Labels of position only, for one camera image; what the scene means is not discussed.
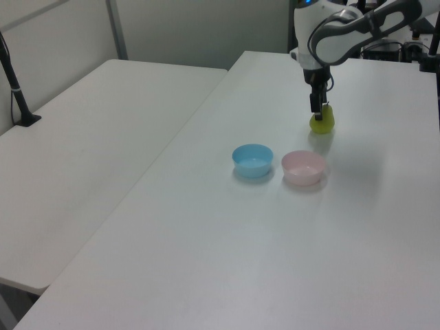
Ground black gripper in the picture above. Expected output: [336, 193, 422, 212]
[302, 67, 332, 122]

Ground green pear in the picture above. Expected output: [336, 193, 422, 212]
[309, 102, 336, 135]

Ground pink plastic bowl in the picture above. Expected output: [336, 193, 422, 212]
[280, 150, 326, 187]

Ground blue plastic bowl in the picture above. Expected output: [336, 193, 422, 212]
[232, 144, 274, 179]

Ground dark background equipment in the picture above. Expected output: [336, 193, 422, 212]
[359, 32, 424, 63]

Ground black clamp stand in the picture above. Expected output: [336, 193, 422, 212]
[417, 20, 440, 74]

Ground white side table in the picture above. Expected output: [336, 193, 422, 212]
[0, 58, 230, 296]

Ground grey wall frame post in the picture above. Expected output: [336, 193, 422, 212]
[105, 0, 129, 61]

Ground black camera pole stand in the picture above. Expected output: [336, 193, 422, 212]
[0, 30, 43, 127]

